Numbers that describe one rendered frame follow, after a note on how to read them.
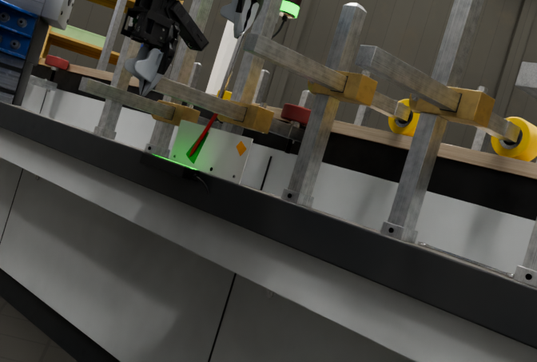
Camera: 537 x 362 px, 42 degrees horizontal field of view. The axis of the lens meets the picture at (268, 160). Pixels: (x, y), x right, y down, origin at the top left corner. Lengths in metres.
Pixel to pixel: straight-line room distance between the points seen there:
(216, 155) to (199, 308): 0.48
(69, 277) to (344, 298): 1.28
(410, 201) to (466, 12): 0.34
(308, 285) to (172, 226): 0.45
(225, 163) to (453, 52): 0.56
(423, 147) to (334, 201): 0.42
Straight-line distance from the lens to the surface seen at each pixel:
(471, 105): 1.19
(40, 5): 1.46
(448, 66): 1.24
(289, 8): 1.61
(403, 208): 1.22
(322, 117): 1.37
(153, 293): 2.02
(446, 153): 1.44
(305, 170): 1.37
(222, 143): 1.55
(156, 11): 1.36
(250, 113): 1.51
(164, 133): 1.75
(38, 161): 2.27
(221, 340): 1.79
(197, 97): 1.43
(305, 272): 1.35
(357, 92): 1.33
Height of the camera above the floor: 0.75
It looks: level
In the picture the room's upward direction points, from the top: 17 degrees clockwise
